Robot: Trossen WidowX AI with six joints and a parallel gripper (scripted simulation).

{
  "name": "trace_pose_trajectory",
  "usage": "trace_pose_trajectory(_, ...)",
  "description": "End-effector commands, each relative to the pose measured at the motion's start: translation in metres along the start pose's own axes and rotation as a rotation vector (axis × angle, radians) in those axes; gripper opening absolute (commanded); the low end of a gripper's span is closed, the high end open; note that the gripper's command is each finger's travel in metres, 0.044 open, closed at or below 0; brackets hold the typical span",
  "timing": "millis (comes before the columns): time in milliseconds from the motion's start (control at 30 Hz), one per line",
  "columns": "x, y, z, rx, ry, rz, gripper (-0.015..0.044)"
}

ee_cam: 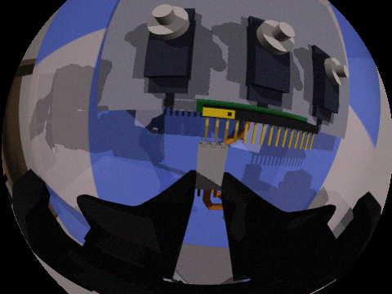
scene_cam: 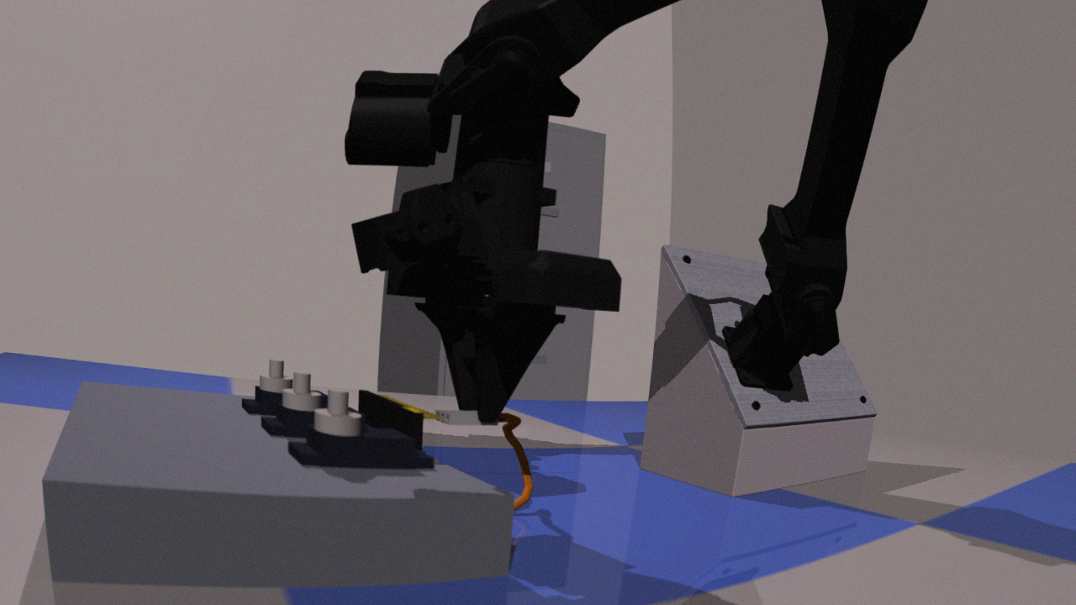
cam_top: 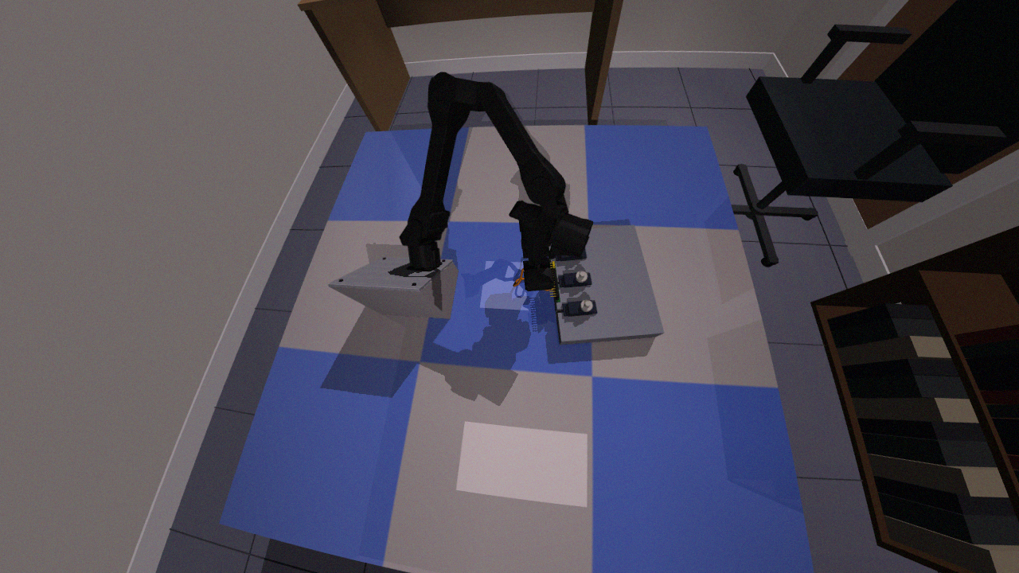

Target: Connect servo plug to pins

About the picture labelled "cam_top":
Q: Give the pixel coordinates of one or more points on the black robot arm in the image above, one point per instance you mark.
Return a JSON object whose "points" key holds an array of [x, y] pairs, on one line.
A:
{"points": [[450, 101]]}

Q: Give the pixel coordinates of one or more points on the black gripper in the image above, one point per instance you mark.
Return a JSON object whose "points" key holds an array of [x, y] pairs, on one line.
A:
{"points": [[538, 274]]}

